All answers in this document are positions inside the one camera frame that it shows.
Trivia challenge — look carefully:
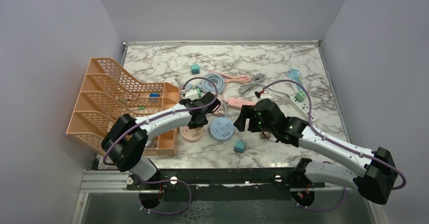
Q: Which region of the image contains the teal charger cube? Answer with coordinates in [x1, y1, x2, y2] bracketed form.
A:
[191, 64, 200, 75]
[233, 140, 246, 153]

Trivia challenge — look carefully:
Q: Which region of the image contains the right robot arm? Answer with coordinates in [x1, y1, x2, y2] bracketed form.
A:
[234, 99, 398, 205]

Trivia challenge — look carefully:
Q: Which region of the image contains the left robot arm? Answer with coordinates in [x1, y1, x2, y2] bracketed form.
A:
[101, 92, 221, 189]

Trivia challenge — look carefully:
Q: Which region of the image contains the pink power strip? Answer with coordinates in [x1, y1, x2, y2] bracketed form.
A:
[227, 97, 255, 109]

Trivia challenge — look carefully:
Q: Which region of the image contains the pink round power socket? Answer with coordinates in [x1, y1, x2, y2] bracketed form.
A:
[179, 126, 205, 143]

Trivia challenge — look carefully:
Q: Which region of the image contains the blue round power socket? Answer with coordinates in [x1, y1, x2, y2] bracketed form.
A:
[209, 117, 235, 142]

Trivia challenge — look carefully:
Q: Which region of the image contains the green charger cube left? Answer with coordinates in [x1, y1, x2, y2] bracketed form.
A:
[195, 88, 201, 98]

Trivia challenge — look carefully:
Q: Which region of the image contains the white power strip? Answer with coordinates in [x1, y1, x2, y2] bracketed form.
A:
[289, 95, 318, 122]

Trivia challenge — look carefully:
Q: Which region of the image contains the green charger on white strip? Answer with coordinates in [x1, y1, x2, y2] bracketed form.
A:
[294, 91, 307, 102]

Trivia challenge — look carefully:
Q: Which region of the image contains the orange plastic desk organizer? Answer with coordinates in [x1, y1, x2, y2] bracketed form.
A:
[66, 58, 180, 155]

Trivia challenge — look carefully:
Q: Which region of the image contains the blue coiled cable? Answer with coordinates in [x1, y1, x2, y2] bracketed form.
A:
[201, 73, 226, 94]

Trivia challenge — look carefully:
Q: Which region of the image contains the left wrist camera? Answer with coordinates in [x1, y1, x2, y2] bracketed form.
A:
[181, 88, 200, 101]

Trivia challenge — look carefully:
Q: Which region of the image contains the grey bundled cable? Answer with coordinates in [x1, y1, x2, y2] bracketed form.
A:
[238, 73, 291, 98]

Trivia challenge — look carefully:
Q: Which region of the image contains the pink strip cable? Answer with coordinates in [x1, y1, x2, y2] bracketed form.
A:
[214, 71, 252, 103]

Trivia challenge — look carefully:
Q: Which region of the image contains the black metal base rail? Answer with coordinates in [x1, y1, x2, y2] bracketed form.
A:
[80, 167, 326, 201]

